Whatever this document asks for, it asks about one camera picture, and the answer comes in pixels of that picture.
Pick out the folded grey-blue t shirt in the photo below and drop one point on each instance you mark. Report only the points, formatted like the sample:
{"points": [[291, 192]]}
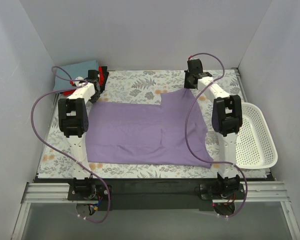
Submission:
{"points": [[74, 70]]}

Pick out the folded red t shirt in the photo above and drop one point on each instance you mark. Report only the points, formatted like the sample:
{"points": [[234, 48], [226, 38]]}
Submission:
{"points": [[73, 83]]}

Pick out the purple t shirt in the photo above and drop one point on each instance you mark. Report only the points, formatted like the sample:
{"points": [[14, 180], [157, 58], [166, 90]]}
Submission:
{"points": [[172, 133]]}

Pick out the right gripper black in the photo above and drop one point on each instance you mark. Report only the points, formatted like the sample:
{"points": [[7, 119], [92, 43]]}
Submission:
{"points": [[190, 83]]}

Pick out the aluminium frame rail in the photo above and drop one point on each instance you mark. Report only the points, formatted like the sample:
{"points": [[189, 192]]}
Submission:
{"points": [[260, 210]]}

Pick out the floral table cloth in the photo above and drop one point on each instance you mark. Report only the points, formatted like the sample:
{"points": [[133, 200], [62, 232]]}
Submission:
{"points": [[137, 87]]}

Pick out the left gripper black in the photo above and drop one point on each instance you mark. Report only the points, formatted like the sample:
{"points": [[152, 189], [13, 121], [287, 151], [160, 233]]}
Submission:
{"points": [[100, 83]]}

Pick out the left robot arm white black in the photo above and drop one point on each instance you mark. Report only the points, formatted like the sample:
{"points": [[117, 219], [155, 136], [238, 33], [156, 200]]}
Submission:
{"points": [[74, 124]]}

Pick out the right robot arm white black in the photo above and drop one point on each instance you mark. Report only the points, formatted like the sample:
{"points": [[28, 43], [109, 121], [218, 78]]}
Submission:
{"points": [[226, 120]]}

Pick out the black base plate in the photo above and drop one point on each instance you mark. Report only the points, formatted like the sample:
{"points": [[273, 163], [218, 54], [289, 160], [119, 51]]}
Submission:
{"points": [[156, 194]]}

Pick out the white plastic basket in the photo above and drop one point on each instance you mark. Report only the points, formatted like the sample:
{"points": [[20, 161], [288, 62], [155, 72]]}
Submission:
{"points": [[255, 148]]}

